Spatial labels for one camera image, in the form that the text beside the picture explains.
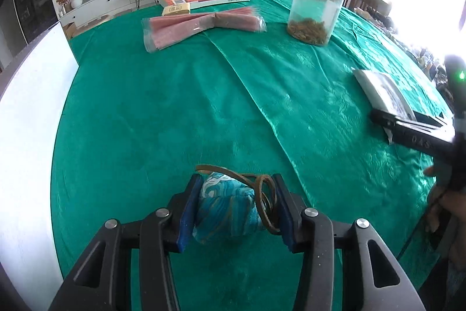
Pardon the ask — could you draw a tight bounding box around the clear chopsticks packet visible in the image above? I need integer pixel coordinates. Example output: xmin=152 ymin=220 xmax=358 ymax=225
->
xmin=353 ymin=69 xmax=415 ymax=147

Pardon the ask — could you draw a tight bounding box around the blue patterned pouch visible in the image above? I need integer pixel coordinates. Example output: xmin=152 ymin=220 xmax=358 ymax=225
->
xmin=193 ymin=164 xmax=280 ymax=243

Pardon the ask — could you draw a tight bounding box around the person right hand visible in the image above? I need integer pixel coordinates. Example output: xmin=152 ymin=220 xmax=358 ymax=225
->
xmin=424 ymin=163 xmax=465 ymax=271

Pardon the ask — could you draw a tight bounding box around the clear jar black lid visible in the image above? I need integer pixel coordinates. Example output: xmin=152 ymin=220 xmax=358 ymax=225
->
xmin=287 ymin=0 xmax=344 ymax=46

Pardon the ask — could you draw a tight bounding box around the green satin tablecloth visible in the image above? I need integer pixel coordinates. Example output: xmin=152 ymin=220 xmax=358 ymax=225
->
xmin=50 ymin=0 xmax=456 ymax=311

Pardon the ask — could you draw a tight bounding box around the pink incense packet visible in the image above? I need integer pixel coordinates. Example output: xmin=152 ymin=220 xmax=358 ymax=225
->
xmin=142 ymin=6 xmax=267 ymax=53

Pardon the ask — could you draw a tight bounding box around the cardboard box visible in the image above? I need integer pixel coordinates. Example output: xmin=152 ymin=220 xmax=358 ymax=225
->
xmin=62 ymin=22 xmax=77 ymax=40

